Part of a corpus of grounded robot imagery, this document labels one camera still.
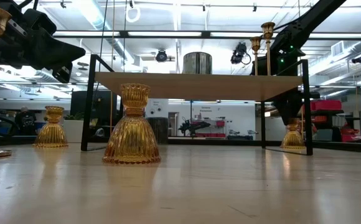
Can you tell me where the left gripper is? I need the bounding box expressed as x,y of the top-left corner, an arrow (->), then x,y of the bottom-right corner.
12,8 -> 87,84

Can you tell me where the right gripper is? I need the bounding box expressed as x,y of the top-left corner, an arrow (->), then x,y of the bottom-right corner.
272,92 -> 321,126

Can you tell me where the amber ribbed glass candle holder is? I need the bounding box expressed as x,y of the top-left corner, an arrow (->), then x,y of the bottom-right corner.
101,83 -> 162,165
32,105 -> 69,149
279,117 -> 306,150

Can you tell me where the metal scented candle tin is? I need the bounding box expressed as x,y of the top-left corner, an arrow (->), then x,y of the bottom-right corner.
146,116 -> 169,144
182,52 -> 213,75

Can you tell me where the red storage bin rack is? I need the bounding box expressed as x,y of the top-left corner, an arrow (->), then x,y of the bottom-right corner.
284,99 -> 361,143

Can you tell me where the black monitor screen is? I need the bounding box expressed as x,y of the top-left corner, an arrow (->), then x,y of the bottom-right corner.
70,90 -> 118,119

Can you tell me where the person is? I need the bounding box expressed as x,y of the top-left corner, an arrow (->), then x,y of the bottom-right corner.
14,106 -> 37,136

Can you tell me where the black ceiling spotlight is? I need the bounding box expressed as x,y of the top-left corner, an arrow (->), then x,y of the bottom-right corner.
230,42 -> 251,65
154,49 -> 169,63

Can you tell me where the white plant pot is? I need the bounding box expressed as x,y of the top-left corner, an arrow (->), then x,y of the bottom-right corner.
62,112 -> 85,144

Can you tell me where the wooden shelf with black legs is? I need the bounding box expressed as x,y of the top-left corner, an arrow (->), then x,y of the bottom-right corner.
80,54 -> 314,156

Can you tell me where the white cable loop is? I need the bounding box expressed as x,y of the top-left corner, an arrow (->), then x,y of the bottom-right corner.
125,5 -> 141,24

